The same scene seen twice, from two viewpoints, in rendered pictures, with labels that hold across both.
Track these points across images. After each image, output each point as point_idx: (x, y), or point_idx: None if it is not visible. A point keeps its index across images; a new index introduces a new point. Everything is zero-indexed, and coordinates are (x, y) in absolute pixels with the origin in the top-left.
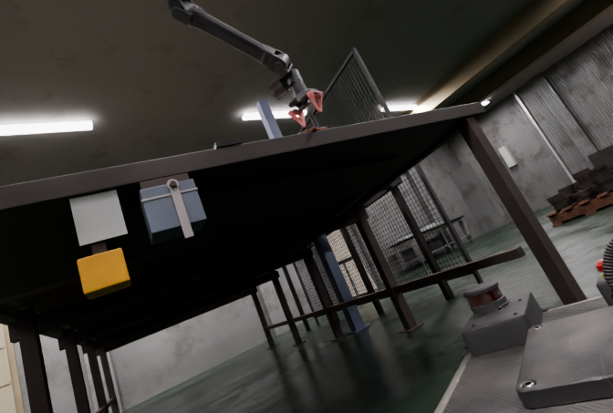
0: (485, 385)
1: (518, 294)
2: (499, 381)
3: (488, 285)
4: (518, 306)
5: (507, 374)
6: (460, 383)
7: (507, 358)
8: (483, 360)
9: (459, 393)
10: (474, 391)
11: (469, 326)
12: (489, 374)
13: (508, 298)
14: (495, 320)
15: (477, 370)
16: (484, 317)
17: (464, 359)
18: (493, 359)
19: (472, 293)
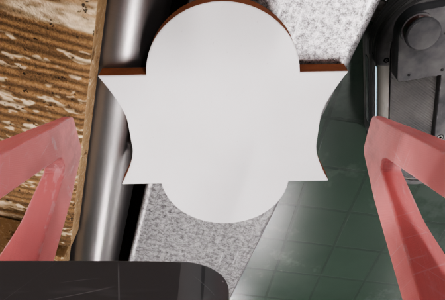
0: (409, 114)
1: (444, 11)
2: (416, 112)
3: (434, 43)
4: (444, 51)
5: (421, 105)
6: (391, 109)
7: (420, 85)
8: (402, 83)
9: (394, 120)
10: (403, 119)
11: (404, 74)
12: (409, 102)
13: (434, 15)
14: (426, 73)
15: (400, 96)
16: (416, 59)
17: (386, 76)
18: (410, 83)
19: (418, 50)
